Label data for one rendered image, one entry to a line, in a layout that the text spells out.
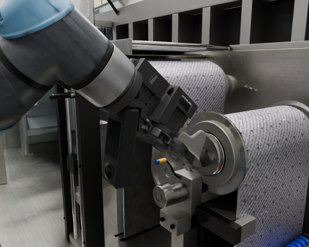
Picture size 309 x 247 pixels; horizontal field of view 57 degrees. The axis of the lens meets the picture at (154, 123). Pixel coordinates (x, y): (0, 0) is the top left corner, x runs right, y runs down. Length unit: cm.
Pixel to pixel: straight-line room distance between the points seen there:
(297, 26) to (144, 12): 65
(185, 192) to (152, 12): 83
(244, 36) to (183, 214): 54
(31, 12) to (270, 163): 44
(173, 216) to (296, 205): 28
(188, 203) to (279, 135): 21
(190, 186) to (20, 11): 37
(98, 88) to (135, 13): 98
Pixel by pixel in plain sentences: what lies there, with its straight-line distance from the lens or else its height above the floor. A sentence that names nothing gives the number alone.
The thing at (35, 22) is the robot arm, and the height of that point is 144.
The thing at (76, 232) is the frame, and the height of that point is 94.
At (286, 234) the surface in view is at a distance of 70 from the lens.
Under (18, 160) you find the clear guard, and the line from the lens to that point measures 139.
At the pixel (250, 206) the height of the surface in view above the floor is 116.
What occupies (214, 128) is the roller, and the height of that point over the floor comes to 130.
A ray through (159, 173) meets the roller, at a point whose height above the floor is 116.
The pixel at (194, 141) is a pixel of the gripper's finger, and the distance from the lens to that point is 46.
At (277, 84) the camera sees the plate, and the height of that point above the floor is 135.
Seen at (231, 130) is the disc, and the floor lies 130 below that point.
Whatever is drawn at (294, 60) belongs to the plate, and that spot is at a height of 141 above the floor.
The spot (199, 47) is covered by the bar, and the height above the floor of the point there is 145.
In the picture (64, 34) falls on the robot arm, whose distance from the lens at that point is 32.
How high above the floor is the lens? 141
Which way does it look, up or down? 12 degrees down
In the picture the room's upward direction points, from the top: straight up
